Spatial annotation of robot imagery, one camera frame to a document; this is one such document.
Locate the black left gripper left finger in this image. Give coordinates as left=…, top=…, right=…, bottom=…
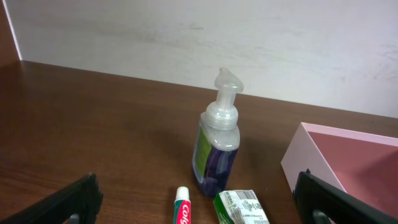
left=1, top=173, right=103, bottom=224

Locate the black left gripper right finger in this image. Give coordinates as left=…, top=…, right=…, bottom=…
left=293, top=170, right=397, bottom=224

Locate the pink cardboard box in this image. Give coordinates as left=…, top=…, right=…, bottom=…
left=281, top=123, right=397, bottom=217

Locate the green white soap packet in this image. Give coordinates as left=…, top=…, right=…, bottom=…
left=213, top=190, right=270, bottom=224

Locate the red green toothpaste tube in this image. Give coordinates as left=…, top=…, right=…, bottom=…
left=173, top=187, right=192, bottom=224

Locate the purple foaming soap pump bottle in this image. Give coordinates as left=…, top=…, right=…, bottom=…
left=192, top=68, right=244, bottom=198

